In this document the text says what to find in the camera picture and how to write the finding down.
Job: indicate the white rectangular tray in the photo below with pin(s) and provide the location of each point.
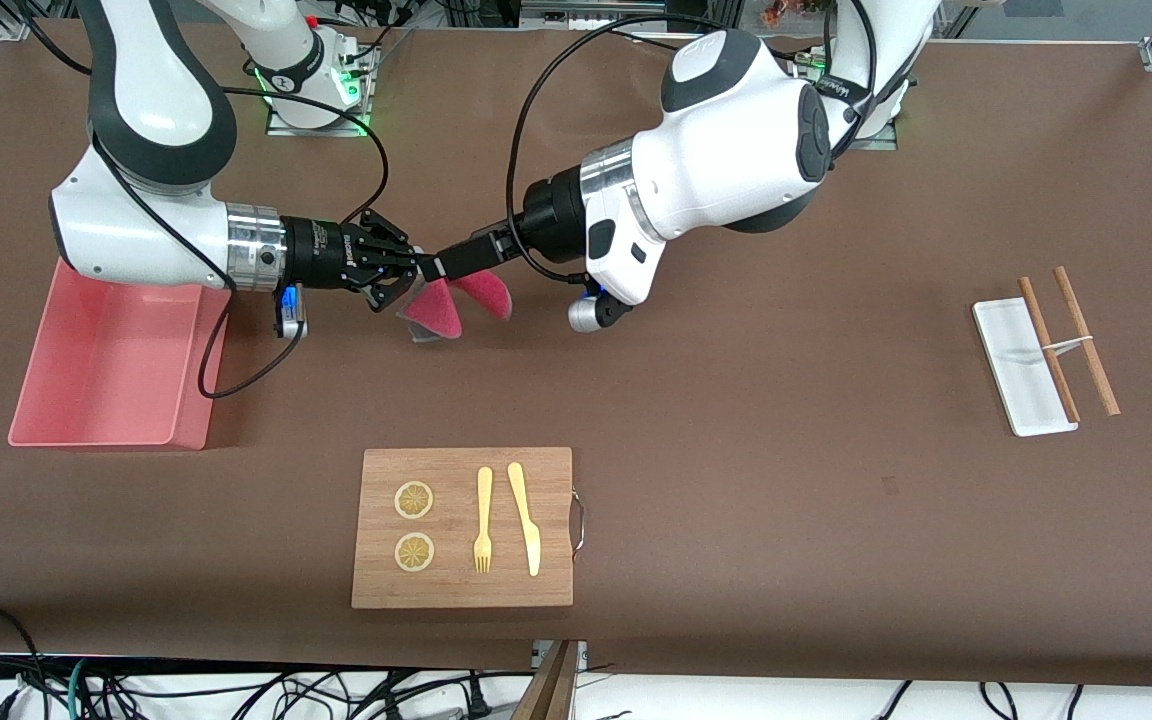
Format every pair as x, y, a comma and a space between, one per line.
1011, 360

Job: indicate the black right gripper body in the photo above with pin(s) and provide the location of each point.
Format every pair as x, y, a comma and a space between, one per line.
324, 254

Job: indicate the black power plug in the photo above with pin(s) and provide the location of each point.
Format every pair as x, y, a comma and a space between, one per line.
479, 705

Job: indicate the small metal bracket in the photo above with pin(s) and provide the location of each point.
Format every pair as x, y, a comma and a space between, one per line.
581, 655

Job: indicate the bamboo cutting board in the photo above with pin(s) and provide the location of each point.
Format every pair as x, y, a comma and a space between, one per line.
456, 590

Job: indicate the wooden plank piece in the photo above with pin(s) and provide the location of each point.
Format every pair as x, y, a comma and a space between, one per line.
546, 700

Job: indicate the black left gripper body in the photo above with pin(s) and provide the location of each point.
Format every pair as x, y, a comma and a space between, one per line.
548, 216

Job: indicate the yellow plastic knife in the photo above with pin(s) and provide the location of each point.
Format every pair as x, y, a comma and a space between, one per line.
526, 520

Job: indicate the pink and grey cloth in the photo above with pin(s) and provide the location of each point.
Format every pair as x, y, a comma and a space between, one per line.
441, 310

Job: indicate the wooden rod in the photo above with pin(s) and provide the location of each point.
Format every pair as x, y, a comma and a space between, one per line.
1036, 315
1086, 340

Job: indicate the yellow plastic fork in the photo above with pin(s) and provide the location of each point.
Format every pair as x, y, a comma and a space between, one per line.
484, 490

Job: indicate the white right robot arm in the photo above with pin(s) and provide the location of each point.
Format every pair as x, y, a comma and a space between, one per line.
136, 230

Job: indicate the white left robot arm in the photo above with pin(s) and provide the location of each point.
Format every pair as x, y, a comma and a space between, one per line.
736, 130

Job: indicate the yellow lemon slice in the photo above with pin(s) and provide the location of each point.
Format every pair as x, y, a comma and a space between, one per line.
414, 553
414, 500

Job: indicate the pink plastic bin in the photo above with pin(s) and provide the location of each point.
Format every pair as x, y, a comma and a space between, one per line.
106, 370

